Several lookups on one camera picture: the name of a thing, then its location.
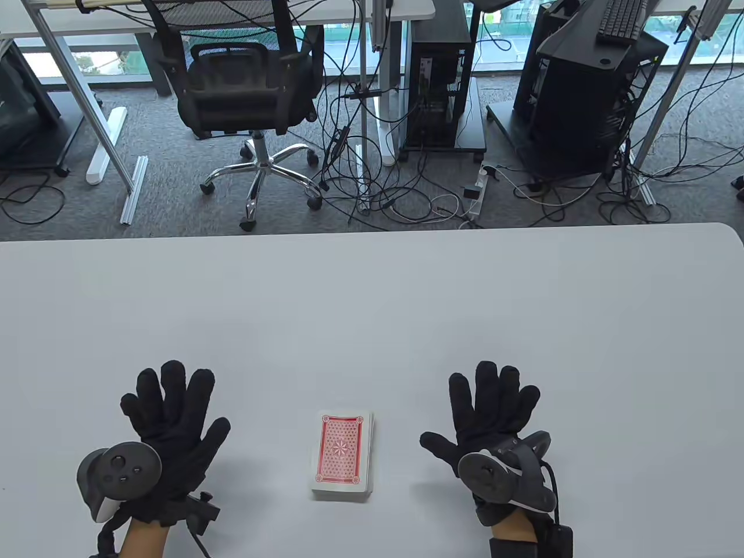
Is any person's right hand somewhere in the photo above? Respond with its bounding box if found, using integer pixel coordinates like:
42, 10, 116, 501
420, 360, 541, 527

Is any person's left hand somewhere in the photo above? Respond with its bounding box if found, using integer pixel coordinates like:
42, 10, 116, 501
120, 360, 231, 527

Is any stack of playing cards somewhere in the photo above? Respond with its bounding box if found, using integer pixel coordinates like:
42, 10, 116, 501
311, 410, 374, 503

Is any person's right forearm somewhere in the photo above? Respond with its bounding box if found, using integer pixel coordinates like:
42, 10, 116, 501
491, 511, 538, 544

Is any person's left forearm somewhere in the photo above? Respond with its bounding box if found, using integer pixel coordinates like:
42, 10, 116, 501
119, 517, 169, 558

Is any grey and white handheld controller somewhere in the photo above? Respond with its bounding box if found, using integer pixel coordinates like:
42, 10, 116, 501
77, 442, 162, 522
458, 430, 557, 513

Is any white power strip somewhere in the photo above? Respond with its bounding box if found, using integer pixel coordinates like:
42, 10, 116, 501
462, 164, 500, 221

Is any black rolling computer stand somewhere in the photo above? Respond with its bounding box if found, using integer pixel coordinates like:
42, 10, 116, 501
399, 76, 488, 163

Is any black flat floor stand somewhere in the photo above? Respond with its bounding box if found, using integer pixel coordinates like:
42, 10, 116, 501
487, 102, 618, 182

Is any large black computer tower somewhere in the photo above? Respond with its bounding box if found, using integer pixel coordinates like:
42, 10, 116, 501
526, 29, 669, 182

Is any black mesh office chair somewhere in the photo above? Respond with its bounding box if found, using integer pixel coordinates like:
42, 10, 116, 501
141, 0, 325, 232

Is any black rolling cabinet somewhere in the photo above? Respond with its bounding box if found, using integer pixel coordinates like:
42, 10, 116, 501
0, 40, 86, 178

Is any black computer case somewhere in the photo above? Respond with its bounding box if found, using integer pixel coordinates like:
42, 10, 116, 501
513, 0, 561, 123

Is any black tilted board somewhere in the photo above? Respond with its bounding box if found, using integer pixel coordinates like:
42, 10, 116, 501
536, 0, 635, 71

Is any black keyboard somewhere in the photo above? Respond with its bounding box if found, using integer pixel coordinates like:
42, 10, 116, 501
596, 0, 649, 46

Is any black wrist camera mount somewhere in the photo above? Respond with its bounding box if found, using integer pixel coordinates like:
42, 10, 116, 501
185, 491, 221, 536
538, 523, 573, 558

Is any black wrist strap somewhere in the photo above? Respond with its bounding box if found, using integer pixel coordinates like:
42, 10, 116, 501
96, 511, 131, 558
489, 538, 538, 558

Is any black looped floor cable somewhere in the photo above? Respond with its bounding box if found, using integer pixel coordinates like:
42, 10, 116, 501
0, 169, 66, 226

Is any tangle of black floor cables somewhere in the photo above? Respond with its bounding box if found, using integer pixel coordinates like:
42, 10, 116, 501
311, 0, 744, 233

